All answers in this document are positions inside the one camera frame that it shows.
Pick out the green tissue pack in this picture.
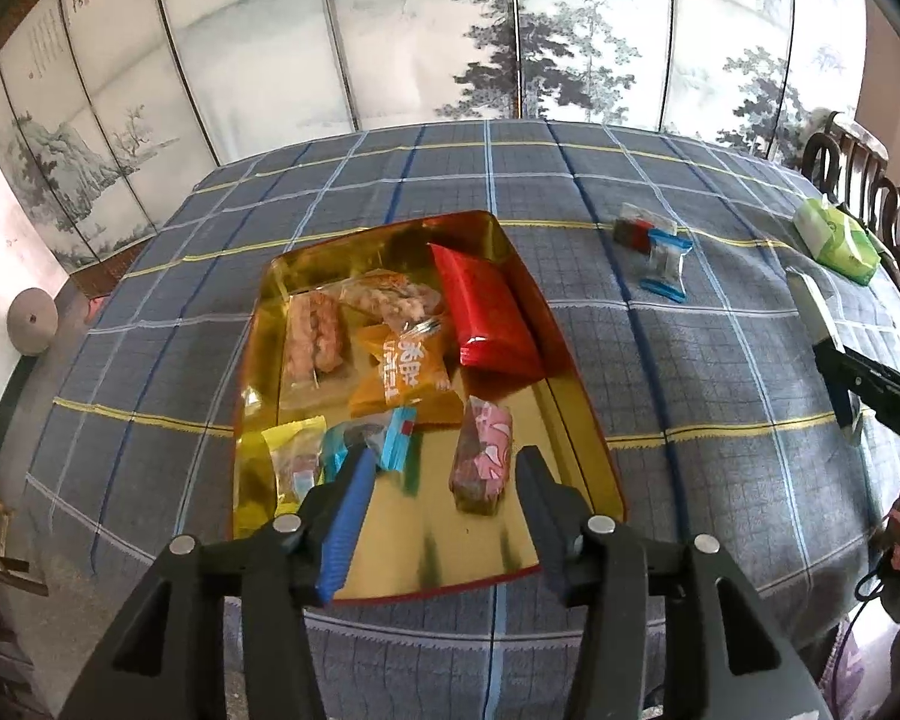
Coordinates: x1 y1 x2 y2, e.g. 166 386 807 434
793 196 882 286

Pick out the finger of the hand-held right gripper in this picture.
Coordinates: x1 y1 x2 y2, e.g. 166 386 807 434
814 347 900 404
829 379 865 434

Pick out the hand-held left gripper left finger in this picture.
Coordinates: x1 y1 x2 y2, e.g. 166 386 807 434
60 448 380 720

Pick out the black cable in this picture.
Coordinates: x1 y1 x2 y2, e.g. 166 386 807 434
825 570 890 698

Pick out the twisted dough snack packet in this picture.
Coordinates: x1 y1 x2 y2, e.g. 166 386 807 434
281 292 355 392

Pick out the red snack packet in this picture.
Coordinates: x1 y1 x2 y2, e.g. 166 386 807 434
429 242 545 380

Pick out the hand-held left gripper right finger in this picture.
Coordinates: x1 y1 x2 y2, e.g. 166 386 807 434
514 446 833 720

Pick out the round grey disc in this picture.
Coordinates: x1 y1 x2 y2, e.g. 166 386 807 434
7 286 57 355

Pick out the blue clear candy packet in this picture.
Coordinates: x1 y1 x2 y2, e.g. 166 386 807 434
640 232 695 305

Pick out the yellow snack packet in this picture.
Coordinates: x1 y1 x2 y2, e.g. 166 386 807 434
261 416 327 512

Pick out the blue snack packet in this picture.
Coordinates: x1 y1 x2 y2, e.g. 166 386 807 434
375 406 421 496

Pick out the teal snack packet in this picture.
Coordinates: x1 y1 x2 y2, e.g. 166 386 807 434
321 424 370 482

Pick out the clear nut snack packet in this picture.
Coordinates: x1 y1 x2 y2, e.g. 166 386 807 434
337 270 451 332

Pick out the painted folding screen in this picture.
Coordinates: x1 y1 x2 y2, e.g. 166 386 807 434
0 0 871 278

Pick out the golden tray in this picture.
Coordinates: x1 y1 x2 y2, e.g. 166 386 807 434
231 210 625 605

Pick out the dark red clear candy packet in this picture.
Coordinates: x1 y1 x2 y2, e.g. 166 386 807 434
613 202 677 250

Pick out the pink snack packet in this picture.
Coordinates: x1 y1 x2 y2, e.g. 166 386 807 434
450 396 512 515

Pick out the orange snack packet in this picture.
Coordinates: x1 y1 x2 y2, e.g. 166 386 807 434
347 322 466 430

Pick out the plaid grey tablecloth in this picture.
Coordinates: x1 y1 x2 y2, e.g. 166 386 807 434
0 118 900 720

